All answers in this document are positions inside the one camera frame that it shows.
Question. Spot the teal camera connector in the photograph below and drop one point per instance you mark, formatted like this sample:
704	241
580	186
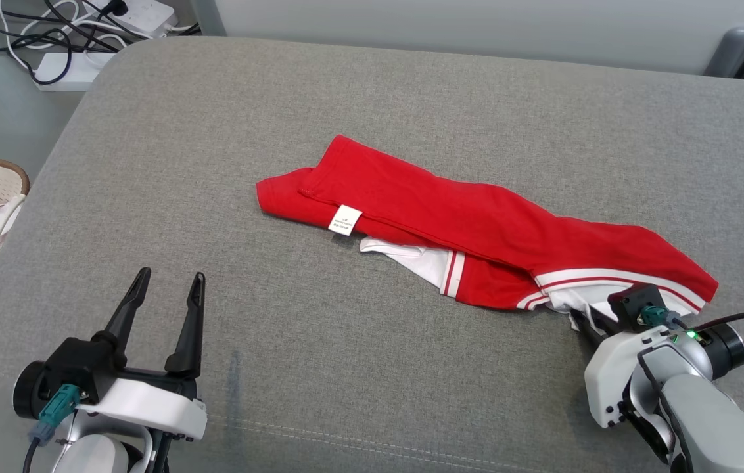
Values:
653	316
56	406

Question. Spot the teal left camera connector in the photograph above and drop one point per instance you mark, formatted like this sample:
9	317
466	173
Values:
56	406

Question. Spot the grey partition post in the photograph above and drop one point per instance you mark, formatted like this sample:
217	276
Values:
209	16
730	52

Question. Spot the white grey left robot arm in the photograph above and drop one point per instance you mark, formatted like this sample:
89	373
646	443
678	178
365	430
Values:
92	456

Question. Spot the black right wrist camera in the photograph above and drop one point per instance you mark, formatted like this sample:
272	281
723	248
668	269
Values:
631	302

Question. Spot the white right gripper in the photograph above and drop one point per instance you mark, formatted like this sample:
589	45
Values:
608	374

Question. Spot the white power strip with plug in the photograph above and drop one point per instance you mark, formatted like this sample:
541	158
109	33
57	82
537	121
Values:
145	14

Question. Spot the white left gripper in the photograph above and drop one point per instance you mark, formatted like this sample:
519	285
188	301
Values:
148	407

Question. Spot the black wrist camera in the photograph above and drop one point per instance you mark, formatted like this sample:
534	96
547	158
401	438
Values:
631	302
76	364

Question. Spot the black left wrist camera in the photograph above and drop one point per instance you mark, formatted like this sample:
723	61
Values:
76	364

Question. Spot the teal right camera connector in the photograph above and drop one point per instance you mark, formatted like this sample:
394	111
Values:
653	316

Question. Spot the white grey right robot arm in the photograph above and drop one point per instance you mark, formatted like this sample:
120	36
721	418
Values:
707	420

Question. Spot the red jersey with white sleeves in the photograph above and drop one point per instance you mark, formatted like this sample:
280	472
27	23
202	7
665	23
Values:
444	210

